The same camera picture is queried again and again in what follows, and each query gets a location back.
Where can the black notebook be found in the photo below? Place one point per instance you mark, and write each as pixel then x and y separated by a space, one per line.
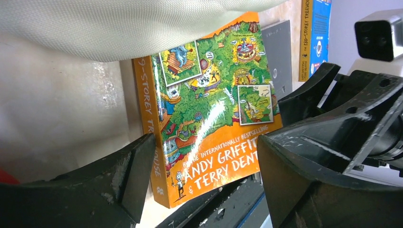
pixel 277 43

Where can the beige canvas student bag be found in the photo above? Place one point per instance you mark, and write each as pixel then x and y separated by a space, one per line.
pixel 112 30

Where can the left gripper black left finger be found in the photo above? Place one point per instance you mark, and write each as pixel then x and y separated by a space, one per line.
pixel 107 193

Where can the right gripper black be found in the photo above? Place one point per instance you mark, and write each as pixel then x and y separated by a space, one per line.
pixel 360 122

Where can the light blue book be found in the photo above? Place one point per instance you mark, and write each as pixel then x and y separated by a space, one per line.
pixel 314 36

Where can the orange treehouse book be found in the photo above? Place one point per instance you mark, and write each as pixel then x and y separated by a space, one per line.
pixel 207 102

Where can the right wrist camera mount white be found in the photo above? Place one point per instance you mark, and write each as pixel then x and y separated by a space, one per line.
pixel 379 39

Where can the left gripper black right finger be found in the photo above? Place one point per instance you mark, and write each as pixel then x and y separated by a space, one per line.
pixel 303 194

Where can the red black stamp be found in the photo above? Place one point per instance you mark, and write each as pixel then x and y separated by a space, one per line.
pixel 7 178

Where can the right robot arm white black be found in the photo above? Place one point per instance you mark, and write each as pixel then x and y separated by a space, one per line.
pixel 342 121

